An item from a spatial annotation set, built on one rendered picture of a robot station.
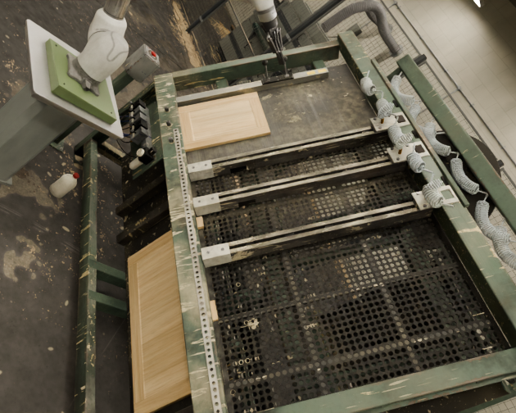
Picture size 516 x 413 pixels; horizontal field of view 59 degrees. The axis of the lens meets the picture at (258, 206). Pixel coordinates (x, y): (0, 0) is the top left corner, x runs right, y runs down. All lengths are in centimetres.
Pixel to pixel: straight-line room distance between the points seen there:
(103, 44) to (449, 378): 201
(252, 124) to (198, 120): 32
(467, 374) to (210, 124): 178
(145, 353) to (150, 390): 19
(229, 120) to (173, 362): 135
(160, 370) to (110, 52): 151
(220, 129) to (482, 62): 603
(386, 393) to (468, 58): 691
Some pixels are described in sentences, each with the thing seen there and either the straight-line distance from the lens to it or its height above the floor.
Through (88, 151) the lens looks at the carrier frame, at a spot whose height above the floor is 15.
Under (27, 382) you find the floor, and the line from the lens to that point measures 242.
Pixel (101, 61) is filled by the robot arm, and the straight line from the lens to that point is 233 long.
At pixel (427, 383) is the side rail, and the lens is 185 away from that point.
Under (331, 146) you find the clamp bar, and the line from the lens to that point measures 245.
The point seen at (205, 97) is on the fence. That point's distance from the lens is 284.
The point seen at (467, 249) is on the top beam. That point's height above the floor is 187.
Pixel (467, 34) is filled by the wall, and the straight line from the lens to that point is 847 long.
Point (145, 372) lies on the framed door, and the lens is 239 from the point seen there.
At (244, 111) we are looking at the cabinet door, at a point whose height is 122.
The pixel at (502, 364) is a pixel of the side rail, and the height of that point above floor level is 178.
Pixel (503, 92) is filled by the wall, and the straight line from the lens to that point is 783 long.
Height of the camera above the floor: 192
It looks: 20 degrees down
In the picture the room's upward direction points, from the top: 58 degrees clockwise
